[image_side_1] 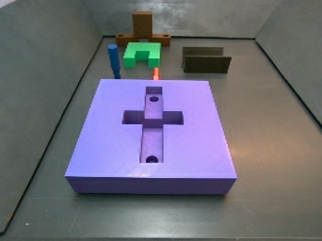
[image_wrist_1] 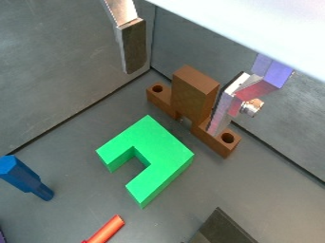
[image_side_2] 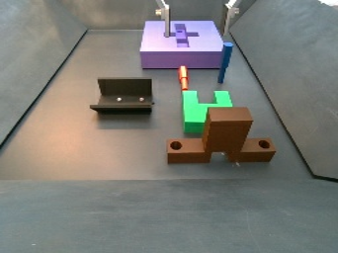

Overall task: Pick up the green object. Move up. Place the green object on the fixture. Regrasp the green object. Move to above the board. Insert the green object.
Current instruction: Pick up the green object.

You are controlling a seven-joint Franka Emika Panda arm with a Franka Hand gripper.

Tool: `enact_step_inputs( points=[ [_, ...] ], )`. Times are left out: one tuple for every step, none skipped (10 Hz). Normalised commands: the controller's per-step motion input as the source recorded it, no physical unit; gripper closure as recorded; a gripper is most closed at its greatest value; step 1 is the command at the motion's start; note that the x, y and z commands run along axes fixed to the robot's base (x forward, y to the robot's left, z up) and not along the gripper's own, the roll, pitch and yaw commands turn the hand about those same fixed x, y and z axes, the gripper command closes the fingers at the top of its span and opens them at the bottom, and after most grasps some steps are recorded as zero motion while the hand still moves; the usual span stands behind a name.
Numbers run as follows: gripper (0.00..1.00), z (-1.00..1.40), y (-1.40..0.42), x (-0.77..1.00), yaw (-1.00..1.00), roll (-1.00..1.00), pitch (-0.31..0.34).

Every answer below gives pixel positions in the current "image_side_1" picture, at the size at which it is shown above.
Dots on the purple board with cross slot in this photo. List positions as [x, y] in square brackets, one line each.
[153, 140]

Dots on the green U-shaped block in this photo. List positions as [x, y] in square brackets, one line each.
[142, 51]

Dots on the red small peg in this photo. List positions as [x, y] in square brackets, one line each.
[157, 74]

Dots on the brown T-shaped block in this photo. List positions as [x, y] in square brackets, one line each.
[142, 27]

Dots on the black slotted fixture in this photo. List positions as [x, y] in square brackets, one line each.
[205, 60]

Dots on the blue cylindrical peg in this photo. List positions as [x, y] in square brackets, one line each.
[114, 60]

